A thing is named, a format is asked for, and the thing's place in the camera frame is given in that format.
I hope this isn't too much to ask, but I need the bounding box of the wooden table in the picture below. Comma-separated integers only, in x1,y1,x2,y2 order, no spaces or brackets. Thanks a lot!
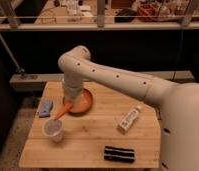
19,82,160,169

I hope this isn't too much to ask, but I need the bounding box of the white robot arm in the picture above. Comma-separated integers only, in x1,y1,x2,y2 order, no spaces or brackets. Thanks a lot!
58,46,199,171

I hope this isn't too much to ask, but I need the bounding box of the black white striped cloth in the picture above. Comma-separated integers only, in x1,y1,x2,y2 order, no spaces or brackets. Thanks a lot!
104,146,135,163

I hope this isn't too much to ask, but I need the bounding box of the orange pepper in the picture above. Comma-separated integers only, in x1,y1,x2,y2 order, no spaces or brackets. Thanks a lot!
54,101,73,120

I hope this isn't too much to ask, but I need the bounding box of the metal pole with base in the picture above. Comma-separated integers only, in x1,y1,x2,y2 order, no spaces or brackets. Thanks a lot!
0,25,38,81

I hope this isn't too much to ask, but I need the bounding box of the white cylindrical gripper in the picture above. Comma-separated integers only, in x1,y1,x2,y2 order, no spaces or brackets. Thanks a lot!
62,81,83,101

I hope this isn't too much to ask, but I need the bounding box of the orange plate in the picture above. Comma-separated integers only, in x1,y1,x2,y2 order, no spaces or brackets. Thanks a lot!
63,88,93,115

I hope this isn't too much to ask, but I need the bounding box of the white bottle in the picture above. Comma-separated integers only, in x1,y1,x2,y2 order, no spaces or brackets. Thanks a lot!
117,106,142,134

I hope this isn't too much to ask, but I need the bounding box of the white ceramic cup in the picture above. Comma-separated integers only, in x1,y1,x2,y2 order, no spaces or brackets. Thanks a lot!
42,119,64,143

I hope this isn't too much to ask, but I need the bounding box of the blue sponge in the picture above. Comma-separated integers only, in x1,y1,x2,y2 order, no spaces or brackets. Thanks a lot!
38,100,53,118

